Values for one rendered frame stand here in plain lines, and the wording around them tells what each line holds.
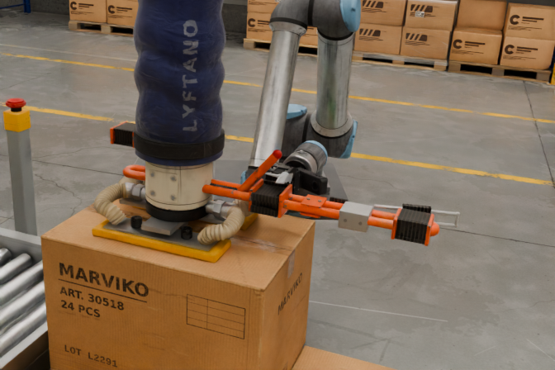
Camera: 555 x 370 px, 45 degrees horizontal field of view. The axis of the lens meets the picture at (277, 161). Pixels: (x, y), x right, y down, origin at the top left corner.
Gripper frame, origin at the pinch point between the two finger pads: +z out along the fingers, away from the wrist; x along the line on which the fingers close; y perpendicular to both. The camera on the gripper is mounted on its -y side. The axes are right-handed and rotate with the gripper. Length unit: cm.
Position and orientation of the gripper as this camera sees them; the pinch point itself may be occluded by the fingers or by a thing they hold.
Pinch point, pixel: (279, 199)
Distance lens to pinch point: 163.2
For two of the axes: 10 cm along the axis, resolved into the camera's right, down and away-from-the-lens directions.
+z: -3.3, 3.1, -8.9
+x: 0.6, -9.4, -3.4
